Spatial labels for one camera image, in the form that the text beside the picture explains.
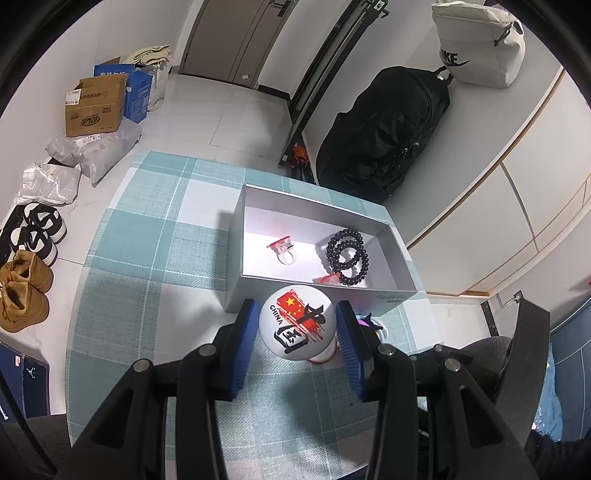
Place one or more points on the brown suede boot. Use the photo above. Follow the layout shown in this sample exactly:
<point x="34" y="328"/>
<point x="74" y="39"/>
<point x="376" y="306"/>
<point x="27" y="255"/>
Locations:
<point x="30" y="272"/>
<point x="21" y="307"/>

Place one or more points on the white fabric bag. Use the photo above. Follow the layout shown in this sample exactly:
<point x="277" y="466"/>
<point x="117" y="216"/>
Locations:
<point x="480" y="46"/>

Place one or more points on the black tripod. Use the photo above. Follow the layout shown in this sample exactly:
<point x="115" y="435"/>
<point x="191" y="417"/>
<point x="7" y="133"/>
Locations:
<point x="314" y="92"/>

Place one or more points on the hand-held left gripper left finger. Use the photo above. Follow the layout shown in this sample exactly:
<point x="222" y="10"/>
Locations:
<point x="242" y="355"/>

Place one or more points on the blue cloth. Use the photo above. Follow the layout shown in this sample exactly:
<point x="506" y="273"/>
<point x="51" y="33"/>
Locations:
<point x="570" y="364"/>

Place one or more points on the white cabinet gold trim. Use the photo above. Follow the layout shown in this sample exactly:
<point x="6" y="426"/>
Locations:
<point x="531" y="207"/>

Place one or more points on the black backpack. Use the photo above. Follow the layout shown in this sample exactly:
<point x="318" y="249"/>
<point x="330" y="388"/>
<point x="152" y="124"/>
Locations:
<point x="378" y="138"/>

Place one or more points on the blue cardboard box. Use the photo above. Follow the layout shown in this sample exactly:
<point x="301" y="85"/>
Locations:
<point x="138" y="99"/>

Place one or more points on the black and white sneaker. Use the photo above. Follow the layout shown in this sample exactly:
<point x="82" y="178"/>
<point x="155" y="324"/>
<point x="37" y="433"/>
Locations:
<point x="41" y="219"/>
<point x="27" y="242"/>

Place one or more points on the white sack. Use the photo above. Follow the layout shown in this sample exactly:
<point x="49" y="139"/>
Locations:
<point x="158" y="87"/>

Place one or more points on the grey-brown door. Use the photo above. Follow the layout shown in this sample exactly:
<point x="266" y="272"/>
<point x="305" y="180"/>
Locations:
<point x="221" y="37"/>

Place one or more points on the white round badge red print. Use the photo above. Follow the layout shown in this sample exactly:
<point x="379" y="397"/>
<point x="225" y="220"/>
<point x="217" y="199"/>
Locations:
<point x="295" y="323"/>

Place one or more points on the grey cardboard box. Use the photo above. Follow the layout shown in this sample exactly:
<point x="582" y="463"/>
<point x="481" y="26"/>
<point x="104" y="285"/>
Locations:
<point x="318" y="290"/>

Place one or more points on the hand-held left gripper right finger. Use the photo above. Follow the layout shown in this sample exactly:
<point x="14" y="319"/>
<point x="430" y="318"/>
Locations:
<point x="351" y="360"/>

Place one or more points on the brown cardboard box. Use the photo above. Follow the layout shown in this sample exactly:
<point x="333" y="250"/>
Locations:
<point x="92" y="117"/>

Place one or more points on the clear plastic bag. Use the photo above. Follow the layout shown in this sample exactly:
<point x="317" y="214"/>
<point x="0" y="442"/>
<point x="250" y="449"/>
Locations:
<point x="101" y="152"/>
<point x="51" y="182"/>

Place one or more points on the cream tote bag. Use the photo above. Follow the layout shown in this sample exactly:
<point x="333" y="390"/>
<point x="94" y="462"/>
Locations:
<point x="147" y="55"/>

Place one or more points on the teal checked tablecloth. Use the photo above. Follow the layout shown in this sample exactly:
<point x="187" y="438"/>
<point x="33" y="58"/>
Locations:
<point x="161" y="277"/>

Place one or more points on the small orange object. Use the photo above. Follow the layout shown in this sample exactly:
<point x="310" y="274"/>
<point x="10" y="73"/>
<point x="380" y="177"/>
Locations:
<point x="298" y="156"/>

